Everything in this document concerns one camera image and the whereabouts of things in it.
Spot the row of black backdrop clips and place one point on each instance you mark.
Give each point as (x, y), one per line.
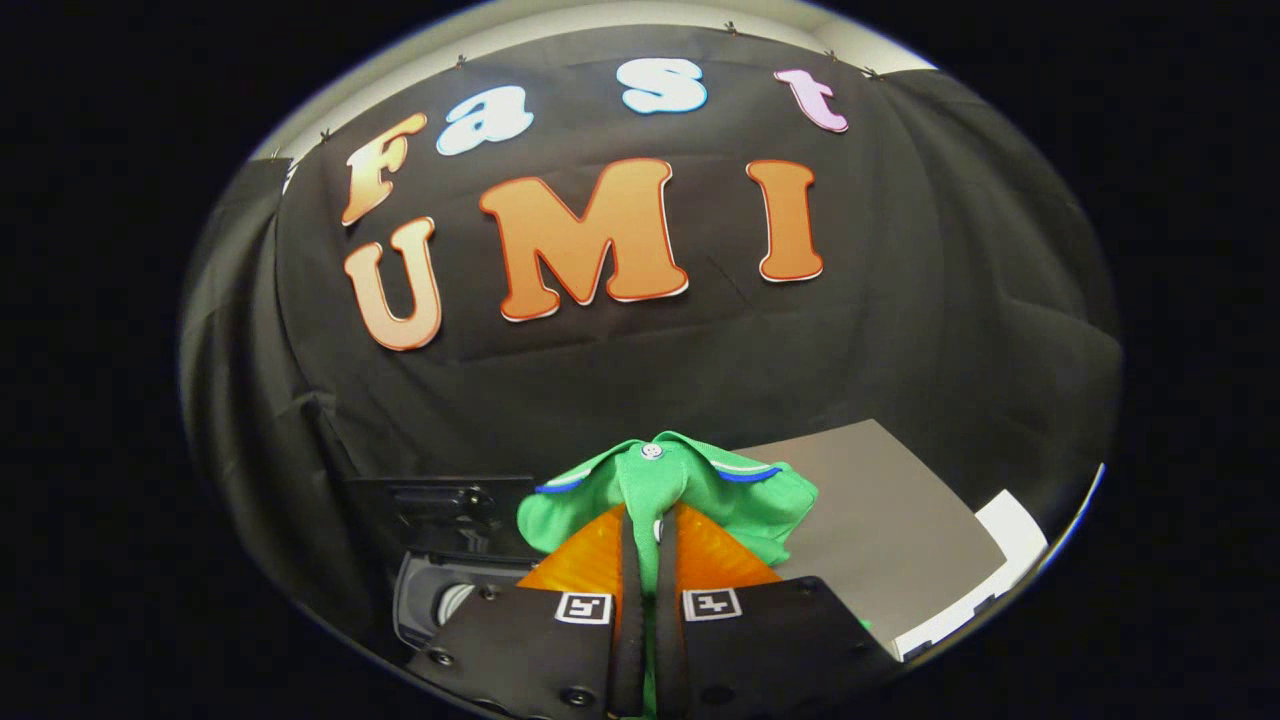
(731, 27)

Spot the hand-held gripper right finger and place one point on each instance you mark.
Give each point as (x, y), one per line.
(668, 640)

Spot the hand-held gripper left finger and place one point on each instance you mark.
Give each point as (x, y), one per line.
(628, 640)

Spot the green polo shirt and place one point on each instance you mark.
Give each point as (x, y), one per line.
(700, 480)

